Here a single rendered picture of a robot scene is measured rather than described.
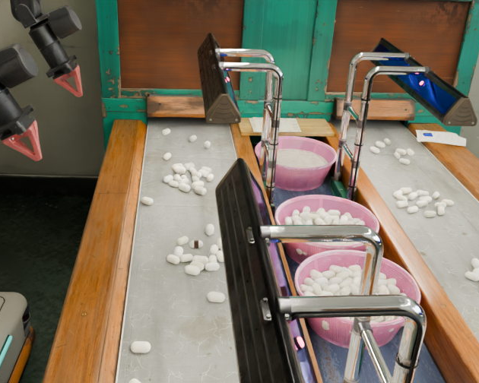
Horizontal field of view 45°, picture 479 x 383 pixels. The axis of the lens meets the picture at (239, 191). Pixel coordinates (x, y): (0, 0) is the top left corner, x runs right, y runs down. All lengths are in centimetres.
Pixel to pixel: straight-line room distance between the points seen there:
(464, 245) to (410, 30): 93
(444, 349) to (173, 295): 55
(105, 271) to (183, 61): 101
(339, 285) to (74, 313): 57
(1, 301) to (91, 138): 129
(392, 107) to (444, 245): 80
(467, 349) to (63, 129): 240
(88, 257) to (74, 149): 186
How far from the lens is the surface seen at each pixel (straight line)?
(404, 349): 70
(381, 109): 220
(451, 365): 122
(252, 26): 206
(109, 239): 140
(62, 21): 158
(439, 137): 219
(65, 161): 320
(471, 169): 197
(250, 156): 184
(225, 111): 130
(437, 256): 150
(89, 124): 309
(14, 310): 205
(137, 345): 111
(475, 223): 169
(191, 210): 156
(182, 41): 207
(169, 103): 207
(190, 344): 113
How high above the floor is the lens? 150
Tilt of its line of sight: 27 degrees down
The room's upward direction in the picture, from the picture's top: 3 degrees clockwise
